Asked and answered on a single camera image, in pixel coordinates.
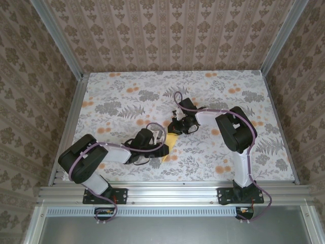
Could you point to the yellow cloth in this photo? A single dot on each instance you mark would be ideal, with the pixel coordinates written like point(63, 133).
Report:
point(170, 142)

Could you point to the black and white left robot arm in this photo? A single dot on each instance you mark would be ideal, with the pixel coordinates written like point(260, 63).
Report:
point(86, 167)

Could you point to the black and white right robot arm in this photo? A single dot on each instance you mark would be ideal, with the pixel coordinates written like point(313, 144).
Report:
point(238, 137)

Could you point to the grey sheet metal panel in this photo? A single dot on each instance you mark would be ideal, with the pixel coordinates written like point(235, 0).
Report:
point(172, 231)

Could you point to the long aluminium mounting beam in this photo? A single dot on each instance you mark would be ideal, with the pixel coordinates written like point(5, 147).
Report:
point(172, 194)

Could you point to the floral patterned table cover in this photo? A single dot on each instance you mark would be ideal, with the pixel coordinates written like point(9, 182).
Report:
point(152, 84)

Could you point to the small black connector board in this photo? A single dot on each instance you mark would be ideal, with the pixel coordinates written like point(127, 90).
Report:
point(245, 212)
point(105, 212)

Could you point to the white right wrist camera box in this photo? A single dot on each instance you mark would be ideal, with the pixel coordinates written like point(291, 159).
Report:
point(179, 114)

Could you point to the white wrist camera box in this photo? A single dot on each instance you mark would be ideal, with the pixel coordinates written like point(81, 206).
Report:
point(179, 114)
point(157, 135)

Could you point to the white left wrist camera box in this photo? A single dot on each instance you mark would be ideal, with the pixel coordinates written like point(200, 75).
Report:
point(157, 135)

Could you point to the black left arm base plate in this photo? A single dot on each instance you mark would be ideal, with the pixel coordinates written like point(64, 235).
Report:
point(122, 195)

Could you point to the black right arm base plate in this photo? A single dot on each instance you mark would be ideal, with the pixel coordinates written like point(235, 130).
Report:
point(223, 195)

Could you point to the aluminium side rail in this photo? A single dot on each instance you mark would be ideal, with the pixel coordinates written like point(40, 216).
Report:
point(73, 122)
point(281, 122)

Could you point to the aluminium corner post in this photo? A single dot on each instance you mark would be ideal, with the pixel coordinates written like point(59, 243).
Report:
point(281, 40)
point(58, 40)

